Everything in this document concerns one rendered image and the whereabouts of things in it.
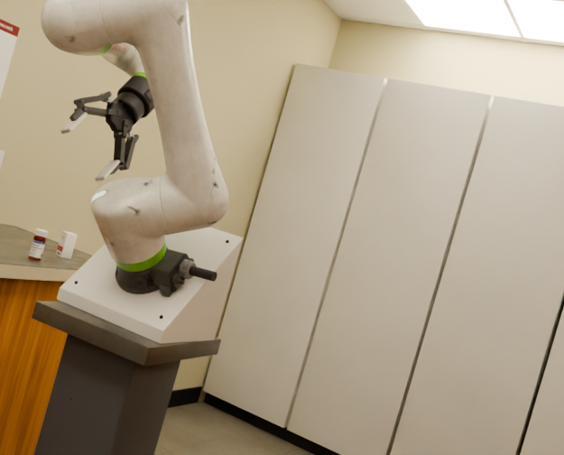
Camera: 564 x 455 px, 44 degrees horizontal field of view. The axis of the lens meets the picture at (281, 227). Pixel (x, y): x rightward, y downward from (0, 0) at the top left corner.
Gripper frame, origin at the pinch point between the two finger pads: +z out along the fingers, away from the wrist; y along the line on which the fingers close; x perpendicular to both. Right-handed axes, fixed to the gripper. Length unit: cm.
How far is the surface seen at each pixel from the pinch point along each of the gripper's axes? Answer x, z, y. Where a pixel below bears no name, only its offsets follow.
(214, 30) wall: 98, -187, 44
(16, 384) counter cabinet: 62, 23, 59
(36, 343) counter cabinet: 59, 12, 54
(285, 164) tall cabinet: 110, -202, 141
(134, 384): -9, 33, 41
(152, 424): -3, 33, 57
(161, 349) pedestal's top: -18.1, 27.5, 35.2
